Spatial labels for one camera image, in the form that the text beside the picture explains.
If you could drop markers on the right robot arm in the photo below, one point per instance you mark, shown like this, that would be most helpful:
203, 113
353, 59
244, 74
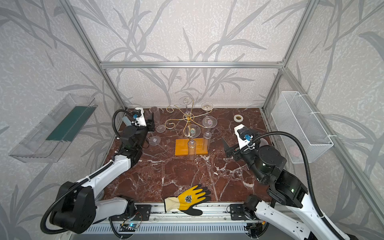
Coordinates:
294, 209

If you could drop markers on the white wire mesh basket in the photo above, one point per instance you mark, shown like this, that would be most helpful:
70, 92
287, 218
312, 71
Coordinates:
293, 115

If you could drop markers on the yellow wooden rack base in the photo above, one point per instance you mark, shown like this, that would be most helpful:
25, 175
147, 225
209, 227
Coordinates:
184, 147

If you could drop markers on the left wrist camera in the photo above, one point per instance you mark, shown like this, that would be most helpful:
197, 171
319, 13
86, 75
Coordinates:
139, 118

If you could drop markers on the yellow black work glove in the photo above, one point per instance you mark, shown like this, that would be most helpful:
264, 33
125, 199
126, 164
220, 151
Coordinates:
186, 201

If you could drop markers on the gold wire wine glass rack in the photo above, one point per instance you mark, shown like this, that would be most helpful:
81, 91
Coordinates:
188, 119

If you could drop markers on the clear acrylic wall shelf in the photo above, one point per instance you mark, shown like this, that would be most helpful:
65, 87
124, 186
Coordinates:
48, 141

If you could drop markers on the pink item in basket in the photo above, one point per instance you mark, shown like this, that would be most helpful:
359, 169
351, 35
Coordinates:
295, 152

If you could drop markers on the aluminium front rail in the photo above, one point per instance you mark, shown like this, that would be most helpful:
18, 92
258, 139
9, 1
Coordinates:
154, 211

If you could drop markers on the grey remote control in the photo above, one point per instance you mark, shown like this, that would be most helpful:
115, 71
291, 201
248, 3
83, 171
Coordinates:
127, 121

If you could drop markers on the green circuit board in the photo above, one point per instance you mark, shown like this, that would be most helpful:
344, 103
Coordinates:
129, 227

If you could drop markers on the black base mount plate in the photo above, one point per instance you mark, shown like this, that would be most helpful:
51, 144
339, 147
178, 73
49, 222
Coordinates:
237, 212
136, 213

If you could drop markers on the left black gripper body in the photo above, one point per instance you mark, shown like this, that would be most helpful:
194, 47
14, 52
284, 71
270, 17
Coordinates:
148, 124

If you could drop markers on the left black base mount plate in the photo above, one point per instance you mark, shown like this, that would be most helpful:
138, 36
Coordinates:
136, 213

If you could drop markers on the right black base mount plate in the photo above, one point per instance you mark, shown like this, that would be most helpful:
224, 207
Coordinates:
237, 212

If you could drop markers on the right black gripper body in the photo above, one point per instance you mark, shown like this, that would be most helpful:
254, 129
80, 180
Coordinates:
235, 150

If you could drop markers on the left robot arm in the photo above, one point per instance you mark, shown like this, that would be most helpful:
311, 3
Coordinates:
76, 206

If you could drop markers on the white tape roll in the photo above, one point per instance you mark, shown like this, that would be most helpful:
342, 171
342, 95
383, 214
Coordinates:
238, 118

